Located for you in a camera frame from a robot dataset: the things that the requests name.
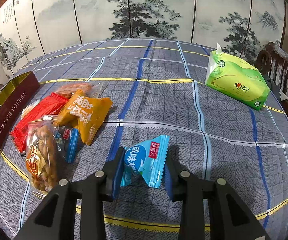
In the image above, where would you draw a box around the white blue cracker packet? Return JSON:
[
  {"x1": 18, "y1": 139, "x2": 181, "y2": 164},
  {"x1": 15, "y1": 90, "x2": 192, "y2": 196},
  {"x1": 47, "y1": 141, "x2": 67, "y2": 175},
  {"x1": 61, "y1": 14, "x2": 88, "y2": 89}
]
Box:
[{"x1": 21, "y1": 100, "x2": 40, "y2": 119}]

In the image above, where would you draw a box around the light blue candy packet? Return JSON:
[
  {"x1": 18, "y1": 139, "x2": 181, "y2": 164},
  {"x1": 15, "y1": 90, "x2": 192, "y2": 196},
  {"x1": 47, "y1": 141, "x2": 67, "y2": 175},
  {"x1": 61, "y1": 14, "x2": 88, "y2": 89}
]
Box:
[{"x1": 121, "y1": 135, "x2": 169, "y2": 188}]

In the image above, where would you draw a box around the clear peanut bag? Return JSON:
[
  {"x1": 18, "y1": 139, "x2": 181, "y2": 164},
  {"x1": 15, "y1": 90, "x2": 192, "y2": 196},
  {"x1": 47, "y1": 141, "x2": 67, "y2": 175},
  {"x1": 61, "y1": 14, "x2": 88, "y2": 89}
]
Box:
[{"x1": 25, "y1": 115, "x2": 58, "y2": 192}]

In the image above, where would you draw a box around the red snack packet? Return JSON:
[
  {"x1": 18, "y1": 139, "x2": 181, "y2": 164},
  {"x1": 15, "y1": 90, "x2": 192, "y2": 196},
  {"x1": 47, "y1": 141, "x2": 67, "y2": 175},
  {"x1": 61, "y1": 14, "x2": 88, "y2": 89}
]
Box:
[{"x1": 10, "y1": 92, "x2": 68, "y2": 153}]

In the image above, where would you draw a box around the dark blue candy packet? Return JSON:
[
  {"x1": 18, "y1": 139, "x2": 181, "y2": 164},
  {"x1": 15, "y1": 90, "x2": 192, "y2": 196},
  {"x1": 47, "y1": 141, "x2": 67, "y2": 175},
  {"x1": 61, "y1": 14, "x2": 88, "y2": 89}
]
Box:
[{"x1": 55, "y1": 126, "x2": 79, "y2": 164}]

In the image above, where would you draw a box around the orange snack packet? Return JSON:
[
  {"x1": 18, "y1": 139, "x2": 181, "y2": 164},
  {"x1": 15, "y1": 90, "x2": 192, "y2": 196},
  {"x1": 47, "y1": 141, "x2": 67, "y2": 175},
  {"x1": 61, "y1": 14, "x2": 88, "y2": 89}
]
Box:
[{"x1": 54, "y1": 89, "x2": 113, "y2": 145}]

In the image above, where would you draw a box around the clear almond bag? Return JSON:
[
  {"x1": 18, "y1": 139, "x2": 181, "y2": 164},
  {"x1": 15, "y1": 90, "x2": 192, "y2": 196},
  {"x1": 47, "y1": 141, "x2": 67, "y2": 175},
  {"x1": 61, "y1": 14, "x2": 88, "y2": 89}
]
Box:
[{"x1": 55, "y1": 83, "x2": 103, "y2": 99}]

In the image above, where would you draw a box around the red gold toffee tin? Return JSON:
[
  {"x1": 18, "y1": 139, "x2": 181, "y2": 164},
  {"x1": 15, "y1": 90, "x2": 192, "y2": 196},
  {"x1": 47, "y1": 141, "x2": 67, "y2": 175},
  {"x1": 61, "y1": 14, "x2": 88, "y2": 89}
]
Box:
[{"x1": 0, "y1": 71, "x2": 40, "y2": 151}]

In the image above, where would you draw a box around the blue plaid tablecloth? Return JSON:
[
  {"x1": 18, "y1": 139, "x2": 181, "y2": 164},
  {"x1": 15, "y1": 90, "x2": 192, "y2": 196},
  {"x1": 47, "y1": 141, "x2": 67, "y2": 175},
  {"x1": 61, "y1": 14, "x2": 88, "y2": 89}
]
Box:
[{"x1": 0, "y1": 38, "x2": 288, "y2": 239}]

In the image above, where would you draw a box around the painted folding screen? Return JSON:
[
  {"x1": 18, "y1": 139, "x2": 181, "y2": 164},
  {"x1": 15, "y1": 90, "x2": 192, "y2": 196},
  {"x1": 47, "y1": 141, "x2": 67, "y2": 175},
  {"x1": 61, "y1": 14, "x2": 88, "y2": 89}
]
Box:
[{"x1": 0, "y1": 0, "x2": 285, "y2": 75}]

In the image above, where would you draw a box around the green tissue pack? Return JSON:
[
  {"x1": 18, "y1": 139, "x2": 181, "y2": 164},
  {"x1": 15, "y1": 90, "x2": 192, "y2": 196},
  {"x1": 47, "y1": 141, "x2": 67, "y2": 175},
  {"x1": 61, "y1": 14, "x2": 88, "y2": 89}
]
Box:
[{"x1": 205, "y1": 44, "x2": 270, "y2": 111}]

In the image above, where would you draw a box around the dark wooden chair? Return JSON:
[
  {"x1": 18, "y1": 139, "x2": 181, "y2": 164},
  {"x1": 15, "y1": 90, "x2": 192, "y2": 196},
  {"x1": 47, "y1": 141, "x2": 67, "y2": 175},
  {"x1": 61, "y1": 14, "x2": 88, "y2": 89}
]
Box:
[{"x1": 255, "y1": 42, "x2": 288, "y2": 117}]

